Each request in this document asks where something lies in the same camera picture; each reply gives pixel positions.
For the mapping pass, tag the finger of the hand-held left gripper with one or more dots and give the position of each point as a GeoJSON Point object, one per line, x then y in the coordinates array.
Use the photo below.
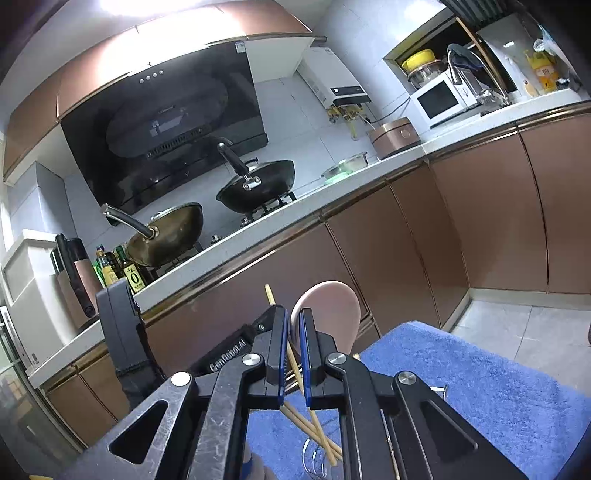
{"type": "Point", "coordinates": [221, 355]}

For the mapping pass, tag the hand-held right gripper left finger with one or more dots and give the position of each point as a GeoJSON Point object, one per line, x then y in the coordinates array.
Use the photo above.
{"type": "Point", "coordinates": [283, 360]}

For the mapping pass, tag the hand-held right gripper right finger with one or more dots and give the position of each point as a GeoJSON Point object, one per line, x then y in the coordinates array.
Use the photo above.
{"type": "Point", "coordinates": [304, 364]}

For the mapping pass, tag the pink ceramic spoon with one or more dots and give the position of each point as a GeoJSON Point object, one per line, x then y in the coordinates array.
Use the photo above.
{"type": "Point", "coordinates": [332, 309]}

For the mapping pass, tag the dark green oil bottle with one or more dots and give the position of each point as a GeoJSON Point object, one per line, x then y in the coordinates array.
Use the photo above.
{"type": "Point", "coordinates": [133, 274]}

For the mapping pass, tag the yellow label oil bottle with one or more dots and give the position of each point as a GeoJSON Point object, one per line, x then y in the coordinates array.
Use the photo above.
{"type": "Point", "coordinates": [108, 272]}

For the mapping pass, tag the knife block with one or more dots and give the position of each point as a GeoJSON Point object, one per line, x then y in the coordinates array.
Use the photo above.
{"type": "Point", "coordinates": [76, 281]}

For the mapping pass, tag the white plastic box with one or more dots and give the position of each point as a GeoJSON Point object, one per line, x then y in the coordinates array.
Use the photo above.
{"type": "Point", "coordinates": [32, 295]}

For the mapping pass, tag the bronze wok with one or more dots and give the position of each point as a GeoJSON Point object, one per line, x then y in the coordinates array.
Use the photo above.
{"type": "Point", "coordinates": [175, 230]}

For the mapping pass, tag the blue towel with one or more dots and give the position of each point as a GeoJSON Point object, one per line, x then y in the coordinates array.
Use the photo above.
{"type": "Point", "coordinates": [461, 392]}

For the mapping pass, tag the black wok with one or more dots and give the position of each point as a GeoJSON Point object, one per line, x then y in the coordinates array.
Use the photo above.
{"type": "Point", "coordinates": [263, 184]}

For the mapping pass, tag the black range hood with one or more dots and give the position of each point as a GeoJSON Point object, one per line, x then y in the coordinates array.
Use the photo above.
{"type": "Point", "coordinates": [161, 138]}

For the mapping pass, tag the brown rice cooker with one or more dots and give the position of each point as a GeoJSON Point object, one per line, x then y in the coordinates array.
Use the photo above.
{"type": "Point", "coordinates": [392, 138]}

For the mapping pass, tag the white water heater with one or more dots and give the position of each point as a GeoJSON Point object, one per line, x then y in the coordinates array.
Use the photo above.
{"type": "Point", "coordinates": [332, 74]}

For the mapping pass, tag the white microwave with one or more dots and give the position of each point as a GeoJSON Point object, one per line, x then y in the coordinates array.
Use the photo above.
{"type": "Point", "coordinates": [438, 99]}

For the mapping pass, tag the glass jar with yellow lid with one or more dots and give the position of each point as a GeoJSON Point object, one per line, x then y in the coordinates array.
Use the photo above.
{"type": "Point", "coordinates": [418, 60]}

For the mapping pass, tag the dark cloth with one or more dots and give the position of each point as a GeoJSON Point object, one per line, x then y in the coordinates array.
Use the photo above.
{"type": "Point", "coordinates": [464, 53]}

